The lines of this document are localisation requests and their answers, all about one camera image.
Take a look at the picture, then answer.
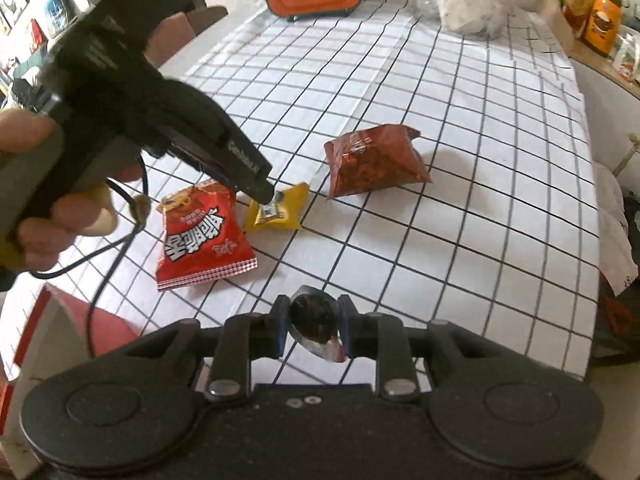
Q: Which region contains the white wooden cabinet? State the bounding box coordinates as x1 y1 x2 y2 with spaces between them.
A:
539 0 640 181

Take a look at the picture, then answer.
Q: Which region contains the yellow snack packet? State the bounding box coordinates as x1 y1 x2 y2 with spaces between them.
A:
244 183 309 232

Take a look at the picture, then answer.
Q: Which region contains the red white box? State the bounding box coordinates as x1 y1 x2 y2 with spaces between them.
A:
0 283 144 461

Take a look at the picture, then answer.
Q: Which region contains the clear glass mug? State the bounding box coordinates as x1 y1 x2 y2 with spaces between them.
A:
612 27 640 81

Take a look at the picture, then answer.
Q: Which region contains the pink cushioned chair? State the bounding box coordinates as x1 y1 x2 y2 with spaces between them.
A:
144 6 228 68

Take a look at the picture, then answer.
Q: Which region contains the black cable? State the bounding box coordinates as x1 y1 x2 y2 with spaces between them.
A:
28 154 151 361

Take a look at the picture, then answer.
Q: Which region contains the amber honey jar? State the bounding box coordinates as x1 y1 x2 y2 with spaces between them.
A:
563 0 594 38

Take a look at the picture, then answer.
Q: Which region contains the person's left hand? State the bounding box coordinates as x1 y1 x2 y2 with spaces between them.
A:
1 105 153 290

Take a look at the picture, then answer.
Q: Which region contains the bright red snack bag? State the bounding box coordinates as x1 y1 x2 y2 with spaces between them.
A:
155 180 258 292

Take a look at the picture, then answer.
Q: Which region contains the black white checkered tablecloth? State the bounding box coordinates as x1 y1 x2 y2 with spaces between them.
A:
58 0 599 377

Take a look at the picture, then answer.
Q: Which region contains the dark red snack bag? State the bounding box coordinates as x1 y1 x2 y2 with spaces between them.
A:
324 124 431 198

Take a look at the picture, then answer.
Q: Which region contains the beige cloth on chair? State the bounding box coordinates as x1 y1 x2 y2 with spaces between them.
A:
593 162 639 296

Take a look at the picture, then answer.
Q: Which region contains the black silver snack packet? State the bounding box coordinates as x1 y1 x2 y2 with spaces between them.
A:
288 285 346 363

